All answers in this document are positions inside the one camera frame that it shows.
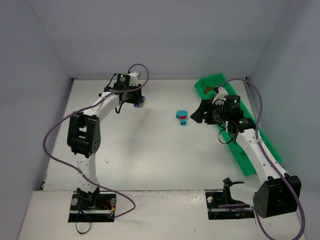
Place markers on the small teal lego cube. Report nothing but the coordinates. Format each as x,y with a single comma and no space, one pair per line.
183,122

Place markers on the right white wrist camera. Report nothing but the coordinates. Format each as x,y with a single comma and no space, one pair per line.
219,98

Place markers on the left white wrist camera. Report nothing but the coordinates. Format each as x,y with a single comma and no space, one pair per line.
134,78

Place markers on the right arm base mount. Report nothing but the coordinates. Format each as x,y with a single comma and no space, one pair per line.
218,208

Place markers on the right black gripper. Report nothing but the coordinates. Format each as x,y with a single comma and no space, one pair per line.
208,113

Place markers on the purple lego piece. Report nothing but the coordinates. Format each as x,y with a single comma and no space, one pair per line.
141,104

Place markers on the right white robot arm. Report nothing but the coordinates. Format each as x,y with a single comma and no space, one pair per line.
278,191

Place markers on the brown lego brick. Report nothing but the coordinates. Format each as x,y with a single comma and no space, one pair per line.
207,90

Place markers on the blue round lego piece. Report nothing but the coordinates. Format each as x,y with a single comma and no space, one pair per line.
180,113

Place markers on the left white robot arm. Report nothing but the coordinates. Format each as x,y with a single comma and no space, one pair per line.
84,131

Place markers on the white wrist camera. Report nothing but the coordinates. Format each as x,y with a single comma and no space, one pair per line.
134,78
219,98

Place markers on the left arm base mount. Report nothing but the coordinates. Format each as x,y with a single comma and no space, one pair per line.
103,211

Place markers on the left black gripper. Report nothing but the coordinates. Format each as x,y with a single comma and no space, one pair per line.
136,97

